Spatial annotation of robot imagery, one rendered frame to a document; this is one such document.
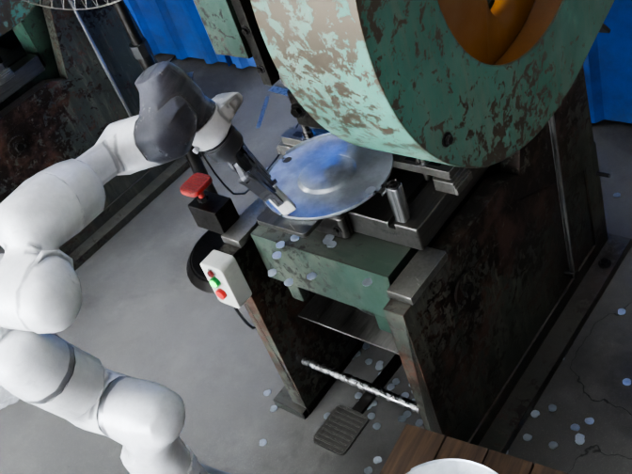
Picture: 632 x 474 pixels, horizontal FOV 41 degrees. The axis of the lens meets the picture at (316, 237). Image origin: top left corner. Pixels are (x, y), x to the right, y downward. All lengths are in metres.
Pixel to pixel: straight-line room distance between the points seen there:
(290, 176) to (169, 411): 0.63
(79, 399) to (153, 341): 1.43
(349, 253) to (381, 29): 0.81
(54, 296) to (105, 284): 1.90
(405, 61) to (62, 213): 0.55
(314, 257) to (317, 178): 0.18
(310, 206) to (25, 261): 0.68
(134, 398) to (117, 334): 1.47
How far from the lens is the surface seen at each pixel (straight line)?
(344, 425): 2.14
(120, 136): 1.55
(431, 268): 1.73
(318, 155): 1.88
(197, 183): 1.99
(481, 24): 1.46
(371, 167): 1.79
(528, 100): 1.48
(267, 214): 1.78
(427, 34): 1.19
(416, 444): 1.83
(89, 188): 1.35
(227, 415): 2.51
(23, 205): 1.30
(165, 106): 1.51
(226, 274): 1.96
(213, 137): 1.58
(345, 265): 1.80
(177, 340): 2.79
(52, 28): 3.16
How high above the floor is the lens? 1.84
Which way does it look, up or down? 39 degrees down
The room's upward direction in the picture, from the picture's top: 22 degrees counter-clockwise
